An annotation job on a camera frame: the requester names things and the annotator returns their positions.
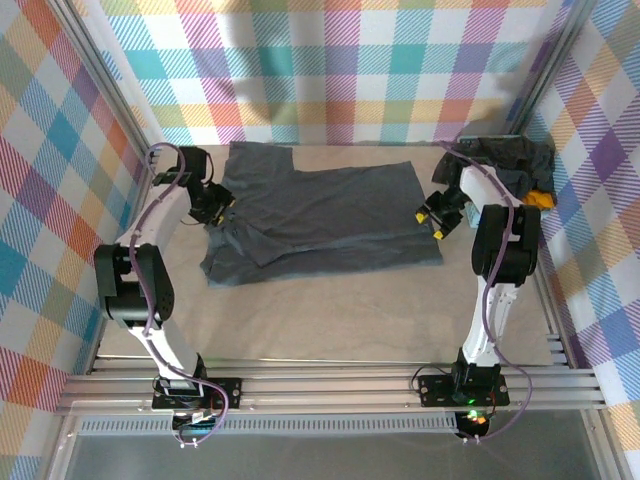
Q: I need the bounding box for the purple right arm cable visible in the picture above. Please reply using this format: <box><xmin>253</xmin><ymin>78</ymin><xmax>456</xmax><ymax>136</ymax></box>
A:
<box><xmin>438</xmin><ymin>140</ymin><xmax>533</xmax><ymax>442</ymax></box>

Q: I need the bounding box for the grey metal panel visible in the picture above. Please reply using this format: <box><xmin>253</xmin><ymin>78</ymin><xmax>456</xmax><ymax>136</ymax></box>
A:
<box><xmin>47</xmin><ymin>429</ymin><xmax>619</xmax><ymax>480</ymax></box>

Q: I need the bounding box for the black t-shirt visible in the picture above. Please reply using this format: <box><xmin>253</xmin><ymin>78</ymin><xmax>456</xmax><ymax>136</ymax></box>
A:
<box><xmin>431</xmin><ymin>136</ymin><xmax>557</xmax><ymax>200</ymax></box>

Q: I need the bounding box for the orange t-shirt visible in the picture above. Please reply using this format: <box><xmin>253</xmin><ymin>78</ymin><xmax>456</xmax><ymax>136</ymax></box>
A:
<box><xmin>519</xmin><ymin>187</ymin><xmax>557</xmax><ymax>211</ymax></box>

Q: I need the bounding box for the grey slotted cable duct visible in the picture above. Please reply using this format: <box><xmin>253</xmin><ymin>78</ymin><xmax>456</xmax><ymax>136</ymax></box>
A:
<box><xmin>74</xmin><ymin>417</ymin><xmax>459</xmax><ymax>436</ymax></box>

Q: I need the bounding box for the blue plastic basket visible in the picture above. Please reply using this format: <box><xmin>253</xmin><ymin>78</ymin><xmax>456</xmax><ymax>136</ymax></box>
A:
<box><xmin>458</xmin><ymin>133</ymin><xmax>557</xmax><ymax>229</ymax></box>

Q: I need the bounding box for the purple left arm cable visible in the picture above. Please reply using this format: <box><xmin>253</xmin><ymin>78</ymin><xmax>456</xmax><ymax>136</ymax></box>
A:
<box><xmin>128</xmin><ymin>142</ymin><xmax>233</xmax><ymax>447</ymax></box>

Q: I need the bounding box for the grey t-shirt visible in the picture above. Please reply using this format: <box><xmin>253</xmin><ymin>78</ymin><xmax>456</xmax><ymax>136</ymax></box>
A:
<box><xmin>199</xmin><ymin>140</ymin><xmax>446</xmax><ymax>289</ymax></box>

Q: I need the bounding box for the aluminium frame post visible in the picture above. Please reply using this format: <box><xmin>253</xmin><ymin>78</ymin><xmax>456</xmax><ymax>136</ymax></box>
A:
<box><xmin>508</xmin><ymin>0</ymin><xmax>597</xmax><ymax>137</ymax></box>
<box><xmin>48</xmin><ymin>0</ymin><xmax>164</xmax><ymax>157</ymax></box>

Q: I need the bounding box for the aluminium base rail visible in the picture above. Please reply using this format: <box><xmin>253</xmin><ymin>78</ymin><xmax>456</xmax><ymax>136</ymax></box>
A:
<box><xmin>54</xmin><ymin>356</ymin><xmax>607</xmax><ymax>414</ymax></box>

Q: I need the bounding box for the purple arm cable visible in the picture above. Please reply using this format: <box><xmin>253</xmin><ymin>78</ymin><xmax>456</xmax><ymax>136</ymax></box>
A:
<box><xmin>438</xmin><ymin>140</ymin><xmax>533</xmax><ymax>442</ymax></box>
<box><xmin>128</xmin><ymin>142</ymin><xmax>233</xmax><ymax>447</ymax></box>

